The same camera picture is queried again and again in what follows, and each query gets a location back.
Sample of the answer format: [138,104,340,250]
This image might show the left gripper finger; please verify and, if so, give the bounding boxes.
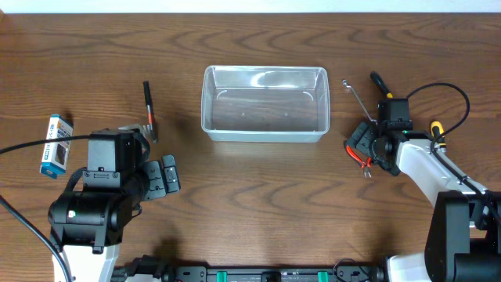
[142,161,167,200]
[162,155,181,193]

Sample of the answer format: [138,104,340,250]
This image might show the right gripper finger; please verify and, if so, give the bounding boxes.
[354,125,378,157]
[344,121,372,155]

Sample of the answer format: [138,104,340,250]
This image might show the red handled pliers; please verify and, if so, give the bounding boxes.
[344,145,373,179]

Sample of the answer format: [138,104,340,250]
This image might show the silver offset wrench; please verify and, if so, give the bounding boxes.
[342,79,377,124]

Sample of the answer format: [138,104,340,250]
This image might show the slim black yellow screwdriver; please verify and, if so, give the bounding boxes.
[369,71,393,99]

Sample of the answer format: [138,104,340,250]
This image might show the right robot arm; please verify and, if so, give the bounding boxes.
[344,122,500,281]

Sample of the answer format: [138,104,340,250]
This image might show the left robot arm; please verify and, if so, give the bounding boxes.
[49,155,180,281]

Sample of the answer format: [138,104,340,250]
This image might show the clear plastic container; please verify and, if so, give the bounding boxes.
[200,65,330,143]

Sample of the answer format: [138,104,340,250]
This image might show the stubby yellow black screwdriver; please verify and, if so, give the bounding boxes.
[430,121,447,153]

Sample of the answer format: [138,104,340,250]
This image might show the metal fork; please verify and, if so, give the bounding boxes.
[118,124,155,140]

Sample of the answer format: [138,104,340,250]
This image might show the black orange pen tool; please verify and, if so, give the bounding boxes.
[142,81,158,143]

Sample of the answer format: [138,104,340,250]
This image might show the blue white product box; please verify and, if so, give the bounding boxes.
[40,114,74,179]

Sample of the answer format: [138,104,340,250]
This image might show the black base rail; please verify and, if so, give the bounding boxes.
[110,255,388,282]

